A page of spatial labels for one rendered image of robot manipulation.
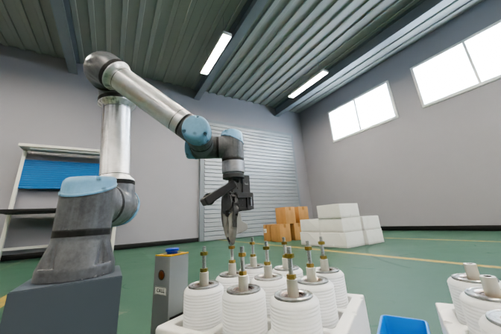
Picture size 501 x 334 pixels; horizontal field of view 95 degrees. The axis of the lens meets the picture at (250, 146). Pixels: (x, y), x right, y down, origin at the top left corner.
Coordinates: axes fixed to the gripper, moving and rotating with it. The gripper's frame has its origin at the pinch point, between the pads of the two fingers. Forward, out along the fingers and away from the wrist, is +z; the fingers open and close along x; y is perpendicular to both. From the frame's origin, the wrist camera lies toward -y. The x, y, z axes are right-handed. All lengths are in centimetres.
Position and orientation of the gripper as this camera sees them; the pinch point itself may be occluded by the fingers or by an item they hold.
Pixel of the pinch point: (229, 240)
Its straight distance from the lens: 74.7
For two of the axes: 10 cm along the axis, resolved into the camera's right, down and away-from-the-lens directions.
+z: 0.6, 9.5, -3.1
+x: -5.2, 2.9, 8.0
